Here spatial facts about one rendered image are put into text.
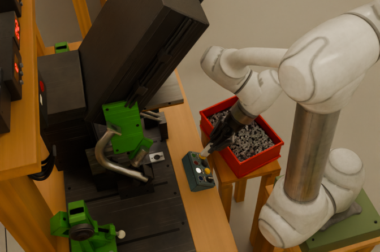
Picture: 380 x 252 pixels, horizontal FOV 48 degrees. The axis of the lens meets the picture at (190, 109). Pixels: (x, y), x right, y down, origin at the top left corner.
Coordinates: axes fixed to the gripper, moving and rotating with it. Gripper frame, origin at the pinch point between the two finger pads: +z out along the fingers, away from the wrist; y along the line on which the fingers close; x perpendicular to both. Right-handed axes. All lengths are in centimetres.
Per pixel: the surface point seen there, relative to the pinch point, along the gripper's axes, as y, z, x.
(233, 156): -2.7, -1.8, -10.6
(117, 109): 4.7, -6.1, 41.1
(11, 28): 12, -21, 79
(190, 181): -9.2, 8.7, 5.3
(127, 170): -4.8, 13.4, 28.9
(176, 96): 15.7, -9.0, 16.0
